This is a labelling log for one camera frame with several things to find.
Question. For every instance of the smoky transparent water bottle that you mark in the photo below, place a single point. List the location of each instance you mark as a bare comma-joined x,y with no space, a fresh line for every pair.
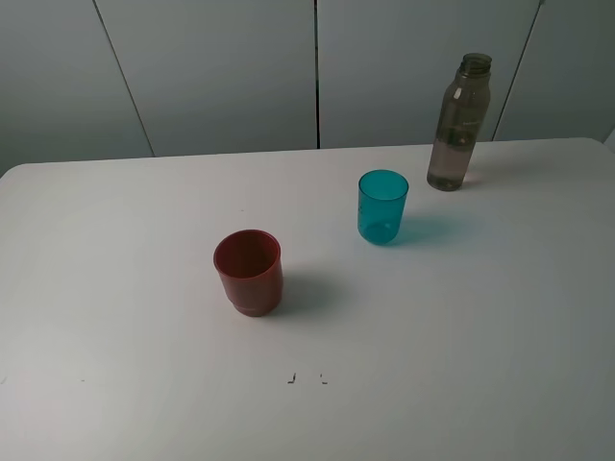
465,103

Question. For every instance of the red plastic cup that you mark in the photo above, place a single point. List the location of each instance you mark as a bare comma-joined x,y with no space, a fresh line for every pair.
249,264

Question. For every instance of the teal transparent plastic cup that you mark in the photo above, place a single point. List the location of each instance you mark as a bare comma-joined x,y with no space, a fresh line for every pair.
381,203

